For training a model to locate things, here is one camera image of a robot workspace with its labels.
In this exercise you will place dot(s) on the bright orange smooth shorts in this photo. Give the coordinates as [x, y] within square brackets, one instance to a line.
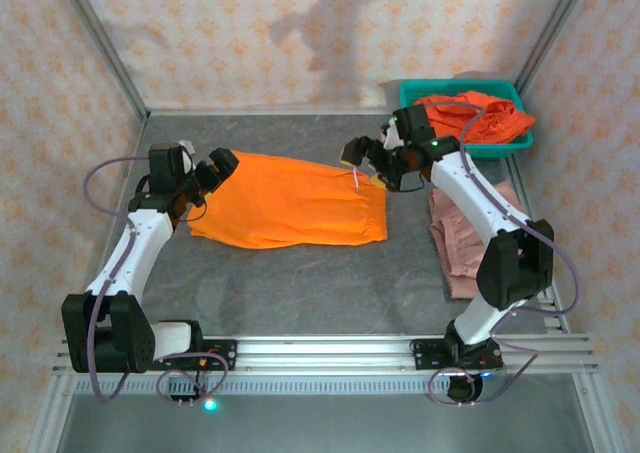
[290, 203]

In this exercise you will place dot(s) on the pink shorts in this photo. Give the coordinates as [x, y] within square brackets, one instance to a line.
[455, 243]

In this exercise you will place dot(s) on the red-orange mesh shorts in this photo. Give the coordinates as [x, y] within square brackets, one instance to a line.
[500, 118]

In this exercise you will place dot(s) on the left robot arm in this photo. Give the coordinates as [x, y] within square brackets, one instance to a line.
[135, 253]

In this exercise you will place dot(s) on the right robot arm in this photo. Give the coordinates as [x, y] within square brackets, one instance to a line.
[465, 188]

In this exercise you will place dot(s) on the teal plastic basket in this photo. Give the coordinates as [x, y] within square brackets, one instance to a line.
[500, 152]

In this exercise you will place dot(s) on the black connector block with light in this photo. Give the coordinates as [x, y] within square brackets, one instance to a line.
[182, 400]

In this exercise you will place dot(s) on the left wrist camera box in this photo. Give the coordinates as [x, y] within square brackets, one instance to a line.
[188, 158]

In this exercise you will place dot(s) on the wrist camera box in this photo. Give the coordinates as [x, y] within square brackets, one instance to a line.
[391, 137]
[188, 158]

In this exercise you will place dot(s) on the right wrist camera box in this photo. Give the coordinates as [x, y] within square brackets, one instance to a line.
[391, 137]

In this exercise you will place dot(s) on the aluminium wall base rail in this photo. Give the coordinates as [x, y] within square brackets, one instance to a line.
[275, 111]

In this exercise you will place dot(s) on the aluminium frame post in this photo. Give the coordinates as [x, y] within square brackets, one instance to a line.
[107, 53]
[555, 23]
[49, 418]
[600, 418]

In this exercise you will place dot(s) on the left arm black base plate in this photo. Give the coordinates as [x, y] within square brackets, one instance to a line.
[225, 355]

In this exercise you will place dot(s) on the aluminium mounting rail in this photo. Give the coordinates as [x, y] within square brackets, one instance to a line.
[325, 353]

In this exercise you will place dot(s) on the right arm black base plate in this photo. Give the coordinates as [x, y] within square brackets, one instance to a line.
[425, 355]

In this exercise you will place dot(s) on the aluminium table side rail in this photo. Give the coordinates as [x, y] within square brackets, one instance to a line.
[555, 318]

